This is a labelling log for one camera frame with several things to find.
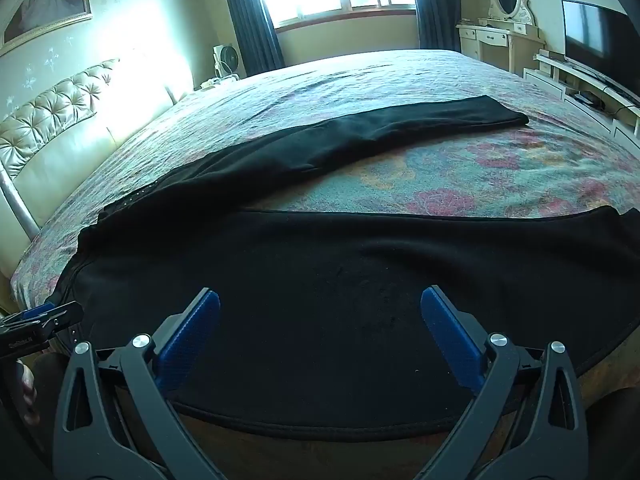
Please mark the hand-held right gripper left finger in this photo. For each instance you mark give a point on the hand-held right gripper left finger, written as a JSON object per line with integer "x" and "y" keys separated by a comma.
{"x": 194, "y": 327}

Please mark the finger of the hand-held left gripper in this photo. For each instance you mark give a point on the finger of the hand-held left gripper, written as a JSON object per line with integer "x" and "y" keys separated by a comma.
{"x": 60, "y": 314}

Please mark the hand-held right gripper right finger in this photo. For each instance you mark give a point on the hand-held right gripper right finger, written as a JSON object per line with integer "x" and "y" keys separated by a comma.
{"x": 450, "y": 335}

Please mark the black pants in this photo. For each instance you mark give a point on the black pants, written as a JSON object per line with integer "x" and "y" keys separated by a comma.
{"x": 320, "y": 280}

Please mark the person's left hand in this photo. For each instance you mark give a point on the person's left hand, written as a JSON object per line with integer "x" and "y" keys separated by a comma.
{"x": 29, "y": 395}

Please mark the cream tufted leather headboard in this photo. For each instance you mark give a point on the cream tufted leather headboard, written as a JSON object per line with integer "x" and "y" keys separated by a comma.
{"x": 50, "y": 150}

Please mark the floral bedspread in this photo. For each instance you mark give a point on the floral bedspread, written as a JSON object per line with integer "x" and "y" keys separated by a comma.
{"x": 450, "y": 170}

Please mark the white floor fan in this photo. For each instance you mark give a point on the white floor fan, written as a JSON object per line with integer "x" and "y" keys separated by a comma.
{"x": 227, "y": 60}

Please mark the dark set-top box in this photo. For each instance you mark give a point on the dark set-top box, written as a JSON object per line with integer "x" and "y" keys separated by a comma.
{"x": 586, "y": 98}

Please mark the white television cabinet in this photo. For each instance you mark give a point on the white television cabinet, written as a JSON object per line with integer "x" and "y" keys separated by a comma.
{"x": 555, "y": 77}

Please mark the cream dressing table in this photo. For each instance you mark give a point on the cream dressing table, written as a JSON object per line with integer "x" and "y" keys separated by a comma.
{"x": 492, "y": 42}

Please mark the flat screen television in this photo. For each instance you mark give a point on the flat screen television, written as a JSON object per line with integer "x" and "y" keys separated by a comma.
{"x": 595, "y": 35}

